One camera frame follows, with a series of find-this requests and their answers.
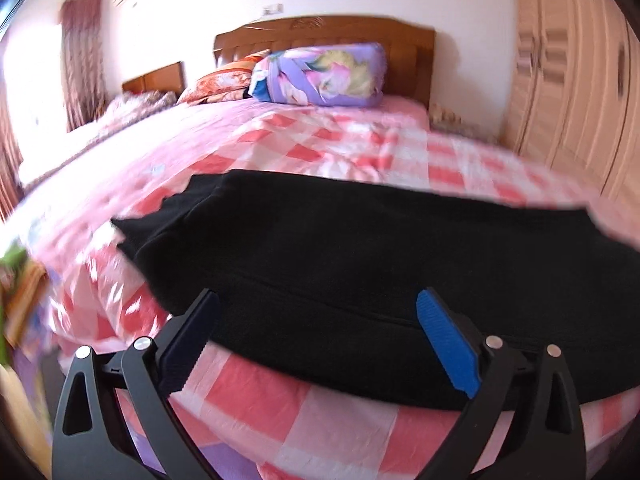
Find patterned blanket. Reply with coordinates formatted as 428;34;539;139
20;90;176;186

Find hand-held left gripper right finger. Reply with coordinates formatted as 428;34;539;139
416;287;590;480

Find purple floral folded quilt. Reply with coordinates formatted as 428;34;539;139
248;42;388;108

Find black pants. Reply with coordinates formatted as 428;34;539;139
110;169;640;411

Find light wooden wardrobe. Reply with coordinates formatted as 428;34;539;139
502;0;640;221

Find small wooden headboard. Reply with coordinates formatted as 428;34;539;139
121;61;186;97

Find large wooden headboard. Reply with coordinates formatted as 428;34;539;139
213;14;437;111

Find orange floral pillow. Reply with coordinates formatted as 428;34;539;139
176;49;271;106

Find orange yellow cloth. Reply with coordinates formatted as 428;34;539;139
0;260;51;353

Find green cloth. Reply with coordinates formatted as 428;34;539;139
0;242;28;271

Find dark red patterned curtain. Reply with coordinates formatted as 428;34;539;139
60;0;106;133
0;85;26;221

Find nightstand with floral cloth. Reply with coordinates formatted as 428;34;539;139
429;102;481;133

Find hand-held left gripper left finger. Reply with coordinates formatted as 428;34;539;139
51;287;222;480

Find pink checkered bed sheet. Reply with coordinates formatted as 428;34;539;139
10;95;640;480

